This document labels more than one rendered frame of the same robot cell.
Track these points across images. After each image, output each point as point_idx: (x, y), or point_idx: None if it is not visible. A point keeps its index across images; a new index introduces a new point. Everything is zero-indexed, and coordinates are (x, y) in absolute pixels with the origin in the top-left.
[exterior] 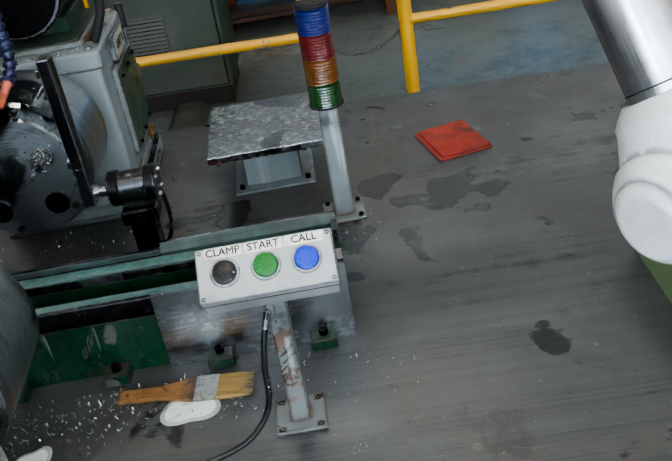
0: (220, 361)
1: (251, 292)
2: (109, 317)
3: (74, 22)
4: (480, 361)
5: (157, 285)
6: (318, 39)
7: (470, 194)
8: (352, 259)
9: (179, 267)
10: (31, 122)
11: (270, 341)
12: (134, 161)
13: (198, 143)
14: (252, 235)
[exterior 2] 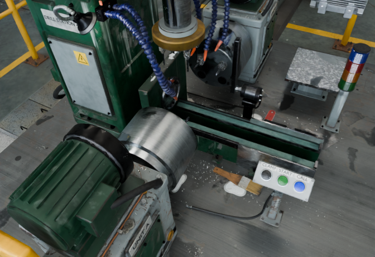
0: (253, 174)
1: (272, 187)
2: (221, 142)
3: None
4: (350, 234)
5: (243, 132)
6: (356, 64)
7: None
8: (322, 152)
9: (254, 131)
10: (224, 51)
11: None
12: (257, 63)
13: (286, 53)
14: (286, 132)
